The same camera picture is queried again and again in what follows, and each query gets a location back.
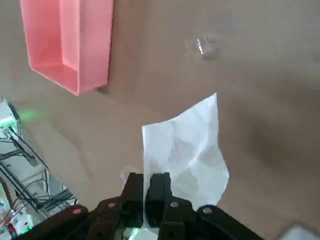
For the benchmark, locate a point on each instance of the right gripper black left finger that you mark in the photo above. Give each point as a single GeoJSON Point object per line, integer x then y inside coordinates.
{"type": "Point", "coordinates": [132, 195]}

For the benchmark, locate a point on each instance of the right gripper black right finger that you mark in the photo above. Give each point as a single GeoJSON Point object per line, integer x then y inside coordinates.
{"type": "Point", "coordinates": [160, 197]}

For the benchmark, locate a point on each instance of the white tissue sheet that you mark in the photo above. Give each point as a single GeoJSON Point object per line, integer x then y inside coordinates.
{"type": "Point", "coordinates": [190, 140]}

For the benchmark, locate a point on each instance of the small glass beaker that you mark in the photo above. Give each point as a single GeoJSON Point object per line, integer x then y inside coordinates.
{"type": "Point", "coordinates": [203, 48]}

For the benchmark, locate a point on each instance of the white bin with flip lid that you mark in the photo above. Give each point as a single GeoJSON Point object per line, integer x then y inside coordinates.
{"type": "Point", "coordinates": [305, 232]}

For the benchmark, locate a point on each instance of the pink plastic container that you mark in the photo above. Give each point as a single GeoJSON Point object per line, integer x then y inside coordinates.
{"type": "Point", "coordinates": [95, 50]}

